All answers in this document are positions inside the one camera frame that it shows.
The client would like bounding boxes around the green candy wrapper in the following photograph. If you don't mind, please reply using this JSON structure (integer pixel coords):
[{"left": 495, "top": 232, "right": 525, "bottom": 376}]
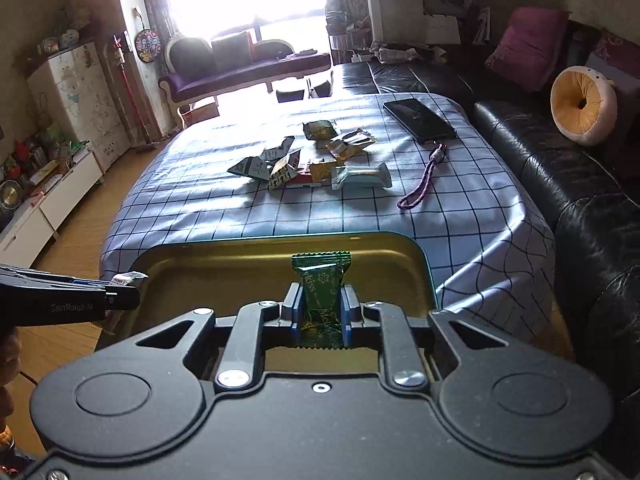
[{"left": 292, "top": 250, "right": 352, "bottom": 349}]

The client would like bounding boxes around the silver foil snack packet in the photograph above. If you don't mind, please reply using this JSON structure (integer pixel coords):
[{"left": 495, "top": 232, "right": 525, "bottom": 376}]
[{"left": 102, "top": 270, "right": 150, "bottom": 336}]

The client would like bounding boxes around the brown patterned snack packet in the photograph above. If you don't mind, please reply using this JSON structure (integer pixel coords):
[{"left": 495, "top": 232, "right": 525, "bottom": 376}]
[{"left": 268, "top": 150, "right": 300, "bottom": 190}]

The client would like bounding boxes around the green garlic pea packet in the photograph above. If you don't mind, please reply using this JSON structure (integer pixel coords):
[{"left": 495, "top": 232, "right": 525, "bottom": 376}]
[{"left": 303, "top": 119, "right": 337, "bottom": 141}]

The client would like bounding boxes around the low white tv cabinet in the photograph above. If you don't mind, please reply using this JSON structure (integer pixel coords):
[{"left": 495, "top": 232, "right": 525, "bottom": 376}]
[{"left": 1, "top": 148, "right": 104, "bottom": 268}]

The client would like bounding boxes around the gold metal tin tray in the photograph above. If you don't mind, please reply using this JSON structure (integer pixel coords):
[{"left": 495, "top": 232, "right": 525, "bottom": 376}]
[{"left": 98, "top": 231, "right": 438, "bottom": 366}]

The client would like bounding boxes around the red white snack bar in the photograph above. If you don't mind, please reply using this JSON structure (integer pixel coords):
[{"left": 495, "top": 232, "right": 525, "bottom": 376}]
[{"left": 286, "top": 171, "right": 321, "bottom": 188}]

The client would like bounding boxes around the light blue wafer bar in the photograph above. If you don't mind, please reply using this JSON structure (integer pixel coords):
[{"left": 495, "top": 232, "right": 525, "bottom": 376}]
[{"left": 331, "top": 162, "right": 393, "bottom": 191}]

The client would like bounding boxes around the small yellow snack packet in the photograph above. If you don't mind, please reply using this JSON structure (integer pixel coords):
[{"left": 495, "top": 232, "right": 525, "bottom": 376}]
[{"left": 308, "top": 160, "right": 337, "bottom": 183}]

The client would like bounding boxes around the grey triangular snack packet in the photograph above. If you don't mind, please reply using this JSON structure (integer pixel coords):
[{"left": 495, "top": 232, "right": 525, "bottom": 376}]
[{"left": 228, "top": 156, "right": 272, "bottom": 181}]

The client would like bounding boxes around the dark snack packet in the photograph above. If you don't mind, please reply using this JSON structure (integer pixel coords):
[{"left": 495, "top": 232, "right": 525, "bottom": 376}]
[{"left": 260, "top": 136, "right": 295, "bottom": 162}]

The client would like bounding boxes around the white checkered tablecloth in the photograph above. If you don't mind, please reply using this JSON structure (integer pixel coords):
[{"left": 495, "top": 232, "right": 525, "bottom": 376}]
[{"left": 100, "top": 93, "right": 555, "bottom": 339}]

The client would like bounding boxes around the black smartphone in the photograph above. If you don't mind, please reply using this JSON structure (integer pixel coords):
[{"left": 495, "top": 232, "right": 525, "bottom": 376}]
[{"left": 383, "top": 99, "right": 457, "bottom": 144}]

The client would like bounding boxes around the red stick vacuum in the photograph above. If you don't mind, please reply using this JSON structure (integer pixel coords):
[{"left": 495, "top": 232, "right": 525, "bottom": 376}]
[{"left": 112, "top": 35, "right": 156, "bottom": 153}]

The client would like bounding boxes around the white cartoon drawer cabinet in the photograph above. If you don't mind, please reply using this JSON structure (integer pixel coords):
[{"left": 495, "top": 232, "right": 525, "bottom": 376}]
[{"left": 27, "top": 42, "right": 130, "bottom": 170}]

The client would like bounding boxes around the purple chaise lounge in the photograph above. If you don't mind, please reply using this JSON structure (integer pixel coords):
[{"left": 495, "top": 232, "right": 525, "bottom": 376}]
[{"left": 158, "top": 32, "right": 332, "bottom": 112}]

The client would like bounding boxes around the black leather sofa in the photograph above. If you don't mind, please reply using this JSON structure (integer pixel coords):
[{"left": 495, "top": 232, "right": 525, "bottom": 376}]
[{"left": 333, "top": 22, "right": 639, "bottom": 442}]

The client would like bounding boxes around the magenta cushion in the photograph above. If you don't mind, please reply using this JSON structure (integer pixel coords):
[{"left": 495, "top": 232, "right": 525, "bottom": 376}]
[{"left": 485, "top": 6, "right": 570, "bottom": 92}]

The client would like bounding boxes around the round orange white cushion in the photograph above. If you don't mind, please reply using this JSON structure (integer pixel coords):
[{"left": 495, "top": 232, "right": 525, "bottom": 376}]
[{"left": 550, "top": 66, "right": 618, "bottom": 146}]

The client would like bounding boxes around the purple rope lanyard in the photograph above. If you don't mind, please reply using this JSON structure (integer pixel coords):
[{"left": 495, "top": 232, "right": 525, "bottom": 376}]
[{"left": 396, "top": 142, "right": 448, "bottom": 212}]

